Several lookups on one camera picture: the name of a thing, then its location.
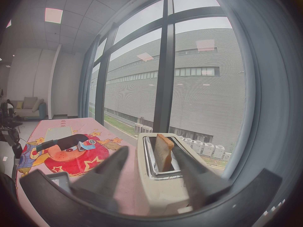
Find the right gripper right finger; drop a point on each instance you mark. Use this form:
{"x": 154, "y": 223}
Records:
{"x": 201, "y": 183}

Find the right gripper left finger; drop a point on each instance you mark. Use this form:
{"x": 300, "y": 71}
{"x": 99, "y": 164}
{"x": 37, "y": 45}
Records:
{"x": 104, "y": 181}

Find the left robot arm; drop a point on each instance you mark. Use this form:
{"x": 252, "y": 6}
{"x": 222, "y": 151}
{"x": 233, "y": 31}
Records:
{"x": 14, "y": 141}

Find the cream toaster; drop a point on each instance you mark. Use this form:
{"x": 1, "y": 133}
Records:
{"x": 163, "y": 193}

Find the slice of bread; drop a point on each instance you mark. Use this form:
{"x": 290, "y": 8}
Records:
{"x": 163, "y": 150}

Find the dark grey tray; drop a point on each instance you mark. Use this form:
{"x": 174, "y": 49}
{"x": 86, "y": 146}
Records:
{"x": 62, "y": 180}

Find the cutting board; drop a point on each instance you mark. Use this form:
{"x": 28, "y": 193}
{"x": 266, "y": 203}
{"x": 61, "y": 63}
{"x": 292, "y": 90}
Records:
{"x": 59, "y": 132}

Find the window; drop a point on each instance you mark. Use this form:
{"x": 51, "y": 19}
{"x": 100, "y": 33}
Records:
{"x": 203, "y": 91}

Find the grey cushion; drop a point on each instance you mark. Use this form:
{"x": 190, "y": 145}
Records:
{"x": 37, "y": 106}
{"x": 29, "y": 102}

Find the blue curtain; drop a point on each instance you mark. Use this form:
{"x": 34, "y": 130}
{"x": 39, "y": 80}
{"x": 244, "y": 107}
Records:
{"x": 88, "y": 79}

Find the beige sofa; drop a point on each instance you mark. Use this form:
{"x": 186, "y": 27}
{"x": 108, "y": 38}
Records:
{"x": 26, "y": 112}

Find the square ceiling light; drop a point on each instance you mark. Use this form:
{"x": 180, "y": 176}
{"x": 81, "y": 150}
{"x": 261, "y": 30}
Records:
{"x": 8, "y": 24}
{"x": 53, "y": 15}

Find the black camera equipment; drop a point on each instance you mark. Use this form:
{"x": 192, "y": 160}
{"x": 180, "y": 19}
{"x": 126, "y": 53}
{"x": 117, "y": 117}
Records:
{"x": 6, "y": 112}

